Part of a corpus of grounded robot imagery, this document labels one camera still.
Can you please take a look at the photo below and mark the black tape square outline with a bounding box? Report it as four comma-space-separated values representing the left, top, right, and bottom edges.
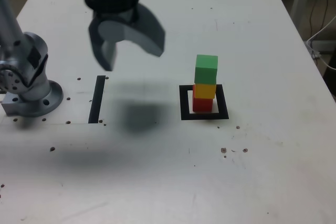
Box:
178, 84, 229, 121

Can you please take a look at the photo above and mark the thin black hanging cable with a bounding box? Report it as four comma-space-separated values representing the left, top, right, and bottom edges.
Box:
309, 0, 330, 37

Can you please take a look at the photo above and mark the green cube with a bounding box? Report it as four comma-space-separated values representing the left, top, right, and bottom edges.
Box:
194, 54, 219, 85

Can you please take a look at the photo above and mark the white cable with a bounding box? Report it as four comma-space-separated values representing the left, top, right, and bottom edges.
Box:
306, 15, 336, 71

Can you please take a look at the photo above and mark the black tape strip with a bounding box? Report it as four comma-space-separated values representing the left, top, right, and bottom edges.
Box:
88, 75, 107, 124

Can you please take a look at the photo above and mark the red cube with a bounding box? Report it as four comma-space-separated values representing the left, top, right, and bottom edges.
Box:
192, 84, 213, 112

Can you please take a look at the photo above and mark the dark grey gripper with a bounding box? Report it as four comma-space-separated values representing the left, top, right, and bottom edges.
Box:
88, 3, 166, 72

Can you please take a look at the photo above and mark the yellow cube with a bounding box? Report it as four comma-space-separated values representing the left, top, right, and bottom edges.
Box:
193, 82, 217, 100

